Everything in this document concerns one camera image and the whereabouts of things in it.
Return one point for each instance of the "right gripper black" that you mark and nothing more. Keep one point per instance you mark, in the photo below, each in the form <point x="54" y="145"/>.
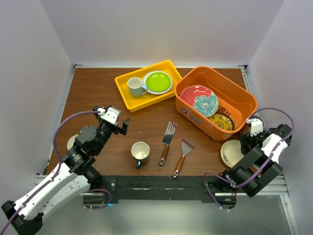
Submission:
<point x="246" y="139"/>

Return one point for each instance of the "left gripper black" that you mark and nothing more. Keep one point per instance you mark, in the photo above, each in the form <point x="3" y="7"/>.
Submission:
<point x="122" y="130"/>

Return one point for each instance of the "cream plate black mark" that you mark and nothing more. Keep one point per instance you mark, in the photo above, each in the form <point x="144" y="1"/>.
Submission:
<point x="231" y="152"/>

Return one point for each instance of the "yellow patterned plate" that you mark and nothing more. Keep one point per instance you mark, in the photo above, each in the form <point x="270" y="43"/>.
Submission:
<point x="223" y="121"/>

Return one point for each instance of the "red and teal plate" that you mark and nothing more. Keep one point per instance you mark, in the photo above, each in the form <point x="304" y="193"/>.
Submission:
<point x="202" y="99"/>

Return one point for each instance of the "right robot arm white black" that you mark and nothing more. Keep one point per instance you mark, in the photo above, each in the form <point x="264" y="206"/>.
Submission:
<point x="259" y="164"/>

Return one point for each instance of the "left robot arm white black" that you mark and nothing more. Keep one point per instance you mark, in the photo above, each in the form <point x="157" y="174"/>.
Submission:
<point x="72" y="175"/>

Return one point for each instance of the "orange plastic dish bin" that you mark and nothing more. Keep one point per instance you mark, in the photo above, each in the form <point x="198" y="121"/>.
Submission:
<point x="234" y="101"/>

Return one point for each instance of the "beige purple cup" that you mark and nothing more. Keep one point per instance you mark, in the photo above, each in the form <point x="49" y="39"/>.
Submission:
<point x="245" y="130"/>

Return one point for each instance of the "yellow plastic tray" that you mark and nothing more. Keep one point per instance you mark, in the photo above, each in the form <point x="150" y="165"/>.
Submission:
<point x="134" y="104"/>

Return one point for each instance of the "light blue mug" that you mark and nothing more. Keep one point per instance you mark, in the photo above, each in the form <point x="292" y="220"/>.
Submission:
<point x="136" y="87"/>

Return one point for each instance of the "white scalloped plate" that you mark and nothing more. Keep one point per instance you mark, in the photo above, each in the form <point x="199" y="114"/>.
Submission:
<point x="165" y="91"/>

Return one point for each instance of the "lime green plate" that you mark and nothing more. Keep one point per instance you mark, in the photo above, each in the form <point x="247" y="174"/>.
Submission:
<point x="158" y="81"/>

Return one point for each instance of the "small white dish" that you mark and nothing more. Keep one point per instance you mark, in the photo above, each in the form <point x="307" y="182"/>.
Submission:
<point x="71" y="142"/>

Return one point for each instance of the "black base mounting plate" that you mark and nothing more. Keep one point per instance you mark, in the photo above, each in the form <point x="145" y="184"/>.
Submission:
<point x="195" y="188"/>

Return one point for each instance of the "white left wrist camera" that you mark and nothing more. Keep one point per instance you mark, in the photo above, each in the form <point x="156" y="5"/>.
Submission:
<point x="110" y="115"/>

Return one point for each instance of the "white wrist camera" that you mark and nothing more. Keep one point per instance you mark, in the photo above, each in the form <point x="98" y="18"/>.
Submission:
<point x="256" y="125"/>
<point x="110" y="115"/>

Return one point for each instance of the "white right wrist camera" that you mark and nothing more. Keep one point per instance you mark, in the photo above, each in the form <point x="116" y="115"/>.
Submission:
<point x="256" y="125"/>

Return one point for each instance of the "white cup green handle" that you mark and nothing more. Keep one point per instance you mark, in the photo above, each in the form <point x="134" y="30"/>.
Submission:
<point x="140" y="151"/>

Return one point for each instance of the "slotted spatula wooden handle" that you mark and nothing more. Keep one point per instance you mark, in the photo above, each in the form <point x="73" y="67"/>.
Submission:
<point x="167" y="138"/>

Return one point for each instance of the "solid spatula wooden handle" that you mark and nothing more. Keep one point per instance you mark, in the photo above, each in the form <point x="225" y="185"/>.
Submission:
<point x="187" y="147"/>

